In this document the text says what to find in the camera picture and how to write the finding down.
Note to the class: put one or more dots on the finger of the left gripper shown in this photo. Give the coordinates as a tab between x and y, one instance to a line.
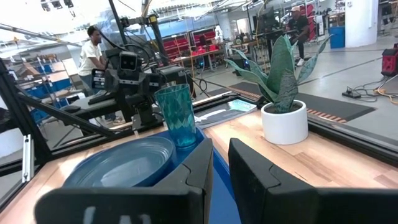
125	109
146	113

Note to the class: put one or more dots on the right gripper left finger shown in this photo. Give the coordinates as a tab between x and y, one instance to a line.
124	205

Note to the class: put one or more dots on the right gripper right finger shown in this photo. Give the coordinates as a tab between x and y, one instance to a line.
280	202

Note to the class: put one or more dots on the teal faceted plastic cup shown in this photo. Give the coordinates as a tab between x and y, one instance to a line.
177	115

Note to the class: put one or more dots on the blue round plate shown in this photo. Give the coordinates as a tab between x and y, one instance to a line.
124	165

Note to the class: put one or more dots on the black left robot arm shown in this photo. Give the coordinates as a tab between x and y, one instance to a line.
172	73

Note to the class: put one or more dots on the blue plastic tray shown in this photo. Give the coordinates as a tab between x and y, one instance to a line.
222	193

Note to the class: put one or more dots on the grey side table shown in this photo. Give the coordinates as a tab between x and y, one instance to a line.
93	107

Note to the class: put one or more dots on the person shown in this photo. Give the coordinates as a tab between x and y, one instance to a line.
298	26
88	59

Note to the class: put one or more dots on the red storage shelving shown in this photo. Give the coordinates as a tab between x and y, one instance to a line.
186	42

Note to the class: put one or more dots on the black and teal book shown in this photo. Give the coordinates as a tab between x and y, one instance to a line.
217	113

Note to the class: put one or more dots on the snake plant in white pot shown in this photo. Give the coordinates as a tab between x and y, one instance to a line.
284	124

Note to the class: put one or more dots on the small hazard-striped black floor mat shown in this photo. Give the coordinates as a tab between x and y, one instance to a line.
335	104

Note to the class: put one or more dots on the black floor power strip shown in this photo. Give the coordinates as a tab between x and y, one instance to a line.
351	93

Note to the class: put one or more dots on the blue bin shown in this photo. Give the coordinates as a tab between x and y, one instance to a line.
337	37

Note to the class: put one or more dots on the red tool case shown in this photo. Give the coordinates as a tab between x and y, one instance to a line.
390	60

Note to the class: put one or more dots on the white round column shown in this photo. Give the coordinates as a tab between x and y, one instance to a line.
360	21

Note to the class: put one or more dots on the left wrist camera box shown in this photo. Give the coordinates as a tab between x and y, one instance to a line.
128	61

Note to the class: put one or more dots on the silver aluminium bracket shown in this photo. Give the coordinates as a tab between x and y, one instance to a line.
28	158

